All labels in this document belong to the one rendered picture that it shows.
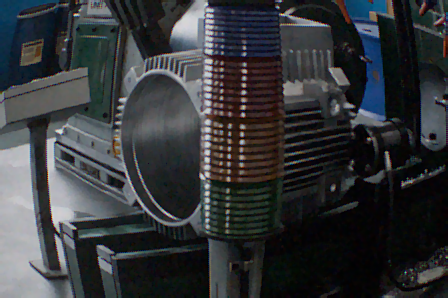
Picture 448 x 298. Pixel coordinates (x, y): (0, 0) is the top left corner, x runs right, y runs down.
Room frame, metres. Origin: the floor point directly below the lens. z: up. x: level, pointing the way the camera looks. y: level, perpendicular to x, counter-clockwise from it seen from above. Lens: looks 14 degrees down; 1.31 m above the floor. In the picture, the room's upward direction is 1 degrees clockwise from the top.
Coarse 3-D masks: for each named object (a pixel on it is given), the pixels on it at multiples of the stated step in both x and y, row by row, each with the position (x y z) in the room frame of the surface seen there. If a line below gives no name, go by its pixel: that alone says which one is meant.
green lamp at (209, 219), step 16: (208, 192) 0.89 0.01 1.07; (224, 192) 0.88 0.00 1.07; (240, 192) 0.87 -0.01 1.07; (256, 192) 0.88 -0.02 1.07; (272, 192) 0.88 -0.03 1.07; (208, 208) 0.89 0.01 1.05; (224, 208) 0.88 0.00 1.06; (240, 208) 0.87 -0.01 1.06; (256, 208) 0.88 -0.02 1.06; (272, 208) 0.88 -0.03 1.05; (208, 224) 0.89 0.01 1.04; (224, 224) 0.88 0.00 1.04; (240, 224) 0.87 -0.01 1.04; (256, 224) 0.88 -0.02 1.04; (272, 224) 0.89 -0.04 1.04
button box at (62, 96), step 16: (48, 80) 1.35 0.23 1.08; (64, 80) 1.36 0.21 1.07; (80, 80) 1.38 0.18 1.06; (0, 96) 1.30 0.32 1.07; (16, 96) 1.30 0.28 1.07; (32, 96) 1.32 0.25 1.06; (48, 96) 1.34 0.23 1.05; (64, 96) 1.36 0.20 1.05; (80, 96) 1.37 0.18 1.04; (0, 112) 1.30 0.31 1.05; (16, 112) 1.29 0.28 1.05; (32, 112) 1.31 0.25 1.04; (48, 112) 1.33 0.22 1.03; (64, 112) 1.37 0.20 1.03; (0, 128) 1.30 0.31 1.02; (16, 128) 1.34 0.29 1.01
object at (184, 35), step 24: (192, 0) 1.74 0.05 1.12; (288, 0) 1.61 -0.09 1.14; (312, 0) 1.64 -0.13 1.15; (192, 24) 1.68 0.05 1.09; (336, 24) 1.66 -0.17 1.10; (192, 48) 1.66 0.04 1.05; (336, 48) 1.65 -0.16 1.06; (360, 48) 1.70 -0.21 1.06; (360, 72) 1.70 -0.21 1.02; (360, 96) 1.70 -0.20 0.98
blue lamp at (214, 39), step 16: (208, 16) 0.89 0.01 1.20; (224, 16) 0.88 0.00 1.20; (240, 16) 0.88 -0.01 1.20; (256, 16) 0.88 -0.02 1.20; (272, 16) 0.89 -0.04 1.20; (208, 32) 0.89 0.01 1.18; (224, 32) 0.88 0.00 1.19; (240, 32) 0.87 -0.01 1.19; (256, 32) 0.88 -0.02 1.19; (272, 32) 0.88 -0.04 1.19; (208, 48) 0.89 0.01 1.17; (224, 48) 0.88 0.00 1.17; (240, 48) 0.87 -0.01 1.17; (256, 48) 0.88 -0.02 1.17; (272, 48) 0.88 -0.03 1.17
